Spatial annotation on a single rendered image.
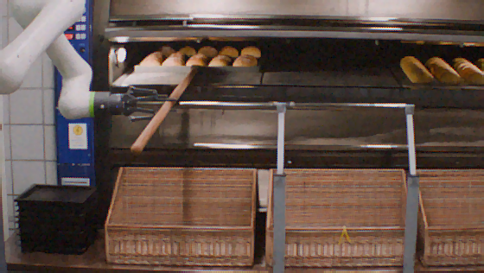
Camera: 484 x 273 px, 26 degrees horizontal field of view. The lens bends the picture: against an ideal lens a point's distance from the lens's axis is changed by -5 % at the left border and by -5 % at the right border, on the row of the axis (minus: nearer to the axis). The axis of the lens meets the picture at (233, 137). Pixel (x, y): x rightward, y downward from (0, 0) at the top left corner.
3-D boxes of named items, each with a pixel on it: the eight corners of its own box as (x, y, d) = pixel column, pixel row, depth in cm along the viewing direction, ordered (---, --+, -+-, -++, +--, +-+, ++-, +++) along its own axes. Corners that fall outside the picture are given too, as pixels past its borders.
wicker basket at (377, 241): (267, 233, 452) (268, 167, 446) (402, 232, 448) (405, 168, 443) (264, 268, 404) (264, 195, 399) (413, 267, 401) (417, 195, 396)
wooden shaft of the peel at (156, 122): (140, 155, 311) (140, 145, 310) (130, 155, 311) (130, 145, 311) (197, 73, 479) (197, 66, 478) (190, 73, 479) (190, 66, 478)
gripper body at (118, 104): (112, 91, 393) (137, 91, 393) (113, 114, 395) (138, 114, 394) (109, 94, 386) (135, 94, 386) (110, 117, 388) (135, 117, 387)
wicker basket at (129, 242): (121, 231, 454) (118, 165, 449) (257, 233, 452) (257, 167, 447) (104, 264, 406) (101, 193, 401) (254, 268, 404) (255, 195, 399)
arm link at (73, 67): (26, 42, 372) (54, 37, 369) (31, 17, 378) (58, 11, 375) (68, 98, 401) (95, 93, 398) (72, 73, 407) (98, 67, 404)
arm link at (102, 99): (92, 119, 386) (92, 93, 385) (98, 114, 398) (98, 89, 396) (109, 119, 386) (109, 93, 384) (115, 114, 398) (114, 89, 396)
